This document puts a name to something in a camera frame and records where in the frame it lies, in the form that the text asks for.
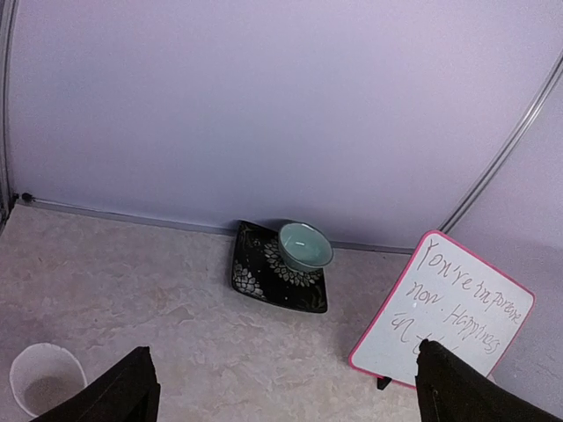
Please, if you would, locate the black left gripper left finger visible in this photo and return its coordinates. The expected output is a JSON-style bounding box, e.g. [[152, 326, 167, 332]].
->
[[34, 346, 160, 422]]

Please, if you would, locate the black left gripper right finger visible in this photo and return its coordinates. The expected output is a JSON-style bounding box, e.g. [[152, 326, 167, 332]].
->
[[415, 339, 559, 422]]

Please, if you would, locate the pink framed whiteboard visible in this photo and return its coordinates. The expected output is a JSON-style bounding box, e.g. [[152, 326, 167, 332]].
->
[[348, 230, 536, 388]]

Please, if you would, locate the light blue ceramic mug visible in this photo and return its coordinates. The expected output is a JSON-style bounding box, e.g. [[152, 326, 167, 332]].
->
[[9, 343, 88, 418]]

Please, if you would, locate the black floral square plate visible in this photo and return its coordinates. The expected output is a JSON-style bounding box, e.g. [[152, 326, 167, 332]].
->
[[230, 221, 328, 314]]

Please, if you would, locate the teal ceramic bowl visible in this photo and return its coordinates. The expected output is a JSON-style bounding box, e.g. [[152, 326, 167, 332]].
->
[[278, 222, 333, 273]]

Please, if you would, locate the left aluminium frame post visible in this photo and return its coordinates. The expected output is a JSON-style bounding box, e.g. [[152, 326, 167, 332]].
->
[[1, 0, 18, 229]]

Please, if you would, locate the aluminium frame post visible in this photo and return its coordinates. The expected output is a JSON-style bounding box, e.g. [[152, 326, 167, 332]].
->
[[438, 53, 562, 234], [1, 0, 18, 229]]

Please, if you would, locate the right aluminium frame post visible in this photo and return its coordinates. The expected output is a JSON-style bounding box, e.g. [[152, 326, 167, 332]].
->
[[438, 53, 562, 234]]

